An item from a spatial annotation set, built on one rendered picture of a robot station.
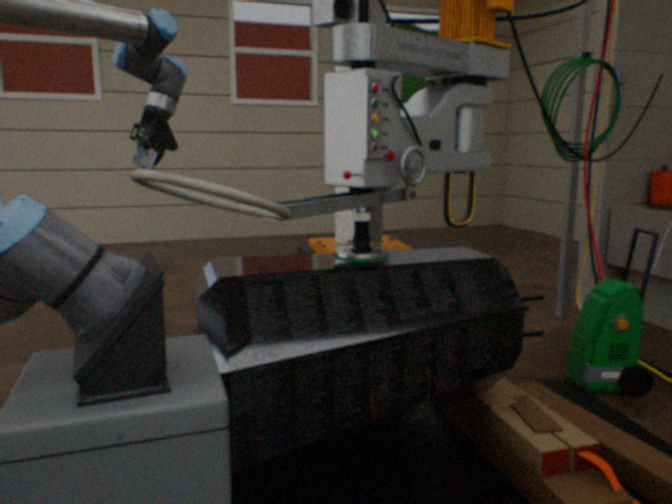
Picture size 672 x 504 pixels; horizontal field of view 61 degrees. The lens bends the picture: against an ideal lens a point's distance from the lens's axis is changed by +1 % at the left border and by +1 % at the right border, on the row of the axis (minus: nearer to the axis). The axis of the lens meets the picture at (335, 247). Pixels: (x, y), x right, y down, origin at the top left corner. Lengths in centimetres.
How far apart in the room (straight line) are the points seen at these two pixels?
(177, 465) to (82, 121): 729
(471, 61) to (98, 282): 186
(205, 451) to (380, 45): 150
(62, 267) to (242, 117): 726
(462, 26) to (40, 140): 650
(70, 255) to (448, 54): 173
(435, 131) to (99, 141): 633
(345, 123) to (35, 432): 145
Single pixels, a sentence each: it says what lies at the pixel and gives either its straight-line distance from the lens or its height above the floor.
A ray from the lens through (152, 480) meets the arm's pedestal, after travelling 119.
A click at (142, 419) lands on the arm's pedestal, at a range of 113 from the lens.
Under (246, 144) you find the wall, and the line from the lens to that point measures 833.
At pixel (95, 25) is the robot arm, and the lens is 169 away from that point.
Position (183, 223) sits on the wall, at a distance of 830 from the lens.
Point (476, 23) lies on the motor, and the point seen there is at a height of 182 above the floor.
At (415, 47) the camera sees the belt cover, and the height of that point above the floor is 168.
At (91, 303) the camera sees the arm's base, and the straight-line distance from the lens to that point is 118.
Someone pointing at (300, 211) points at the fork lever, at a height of 110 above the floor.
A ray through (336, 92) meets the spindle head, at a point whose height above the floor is 151.
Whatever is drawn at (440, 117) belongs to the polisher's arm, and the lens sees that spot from 242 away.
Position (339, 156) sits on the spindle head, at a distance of 216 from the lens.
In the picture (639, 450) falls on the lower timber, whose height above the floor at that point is 13.
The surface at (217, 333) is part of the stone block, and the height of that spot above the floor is 70.
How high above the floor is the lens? 132
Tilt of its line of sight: 10 degrees down
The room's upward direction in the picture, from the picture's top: straight up
